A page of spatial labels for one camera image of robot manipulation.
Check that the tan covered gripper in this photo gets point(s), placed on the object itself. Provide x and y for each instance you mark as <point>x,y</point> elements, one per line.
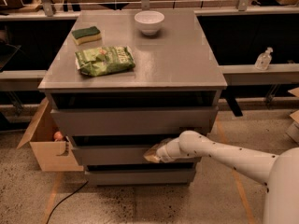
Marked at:
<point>163,153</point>

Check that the grey drawer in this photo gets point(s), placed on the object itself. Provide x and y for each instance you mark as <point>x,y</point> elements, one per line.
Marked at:
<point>142,174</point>
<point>114,150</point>
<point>127,121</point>

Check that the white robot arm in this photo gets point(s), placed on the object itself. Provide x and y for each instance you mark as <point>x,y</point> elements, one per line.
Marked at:
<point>279,173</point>

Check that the grey bottom drawer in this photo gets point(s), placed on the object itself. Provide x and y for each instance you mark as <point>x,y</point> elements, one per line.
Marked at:
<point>142,174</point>

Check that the grey drawer cabinet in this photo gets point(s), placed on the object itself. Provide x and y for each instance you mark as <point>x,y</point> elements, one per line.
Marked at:
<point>173,69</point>

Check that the grey top drawer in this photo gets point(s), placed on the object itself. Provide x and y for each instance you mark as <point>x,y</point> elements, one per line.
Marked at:
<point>127,121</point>

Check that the orange round object in box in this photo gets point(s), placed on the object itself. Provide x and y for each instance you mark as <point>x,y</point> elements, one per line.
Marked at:
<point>58,136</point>

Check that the cardboard box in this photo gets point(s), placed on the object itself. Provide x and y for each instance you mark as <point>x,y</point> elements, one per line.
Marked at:
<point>52,155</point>

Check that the green chip bag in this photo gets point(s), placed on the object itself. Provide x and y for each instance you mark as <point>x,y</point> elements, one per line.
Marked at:
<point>104,61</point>

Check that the white ceramic bowl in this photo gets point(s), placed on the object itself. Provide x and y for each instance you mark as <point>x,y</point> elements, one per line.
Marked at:
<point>149,22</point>

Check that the green yellow sponge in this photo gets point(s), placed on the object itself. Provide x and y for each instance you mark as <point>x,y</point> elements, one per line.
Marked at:
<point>85,35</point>

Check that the cardboard piece right edge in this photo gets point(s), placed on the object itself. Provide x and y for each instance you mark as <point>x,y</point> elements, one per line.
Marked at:
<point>293,130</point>

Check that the clear sanitizer pump bottle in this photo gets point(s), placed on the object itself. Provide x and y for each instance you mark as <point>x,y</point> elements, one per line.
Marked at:
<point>264,59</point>

